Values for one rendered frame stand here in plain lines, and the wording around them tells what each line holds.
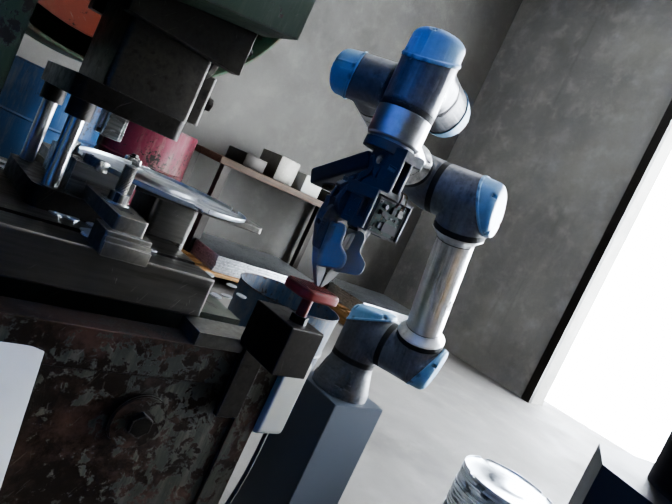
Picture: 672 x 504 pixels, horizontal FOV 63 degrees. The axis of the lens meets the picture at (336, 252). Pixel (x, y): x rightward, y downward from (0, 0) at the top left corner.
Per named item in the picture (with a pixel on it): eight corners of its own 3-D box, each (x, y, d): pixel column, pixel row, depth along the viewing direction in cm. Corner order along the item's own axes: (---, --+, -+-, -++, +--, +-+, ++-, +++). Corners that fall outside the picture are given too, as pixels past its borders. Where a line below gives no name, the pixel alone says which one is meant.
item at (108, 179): (97, 185, 93) (108, 160, 93) (125, 210, 83) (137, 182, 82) (42, 165, 87) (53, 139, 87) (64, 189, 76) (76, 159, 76)
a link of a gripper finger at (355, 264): (338, 299, 72) (368, 235, 71) (313, 282, 76) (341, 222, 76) (354, 304, 74) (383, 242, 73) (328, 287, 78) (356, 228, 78)
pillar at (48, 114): (32, 160, 88) (66, 79, 87) (35, 163, 86) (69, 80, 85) (17, 155, 86) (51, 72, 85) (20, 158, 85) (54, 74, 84)
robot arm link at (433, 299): (390, 353, 145) (456, 157, 122) (440, 382, 139) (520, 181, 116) (367, 372, 136) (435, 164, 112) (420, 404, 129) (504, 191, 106)
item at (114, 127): (112, 138, 87) (122, 116, 87) (122, 143, 84) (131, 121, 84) (93, 129, 85) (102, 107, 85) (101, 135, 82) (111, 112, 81)
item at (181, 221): (203, 266, 111) (230, 205, 110) (235, 294, 101) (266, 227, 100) (79, 231, 94) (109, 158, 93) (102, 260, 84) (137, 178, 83)
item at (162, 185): (202, 193, 113) (203, 190, 113) (274, 238, 92) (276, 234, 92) (57, 137, 94) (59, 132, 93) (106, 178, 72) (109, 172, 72)
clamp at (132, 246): (106, 226, 81) (134, 162, 80) (146, 267, 68) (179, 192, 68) (65, 213, 77) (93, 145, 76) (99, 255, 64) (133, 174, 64)
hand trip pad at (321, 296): (298, 329, 81) (319, 283, 81) (321, 348, 77) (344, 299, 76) (261, 321, 76) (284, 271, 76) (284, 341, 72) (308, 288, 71)
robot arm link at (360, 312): (344, 342, 149) (366, 297, 148) (387, 367, 143) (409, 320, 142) (326, 344, 138) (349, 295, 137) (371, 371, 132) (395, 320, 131)
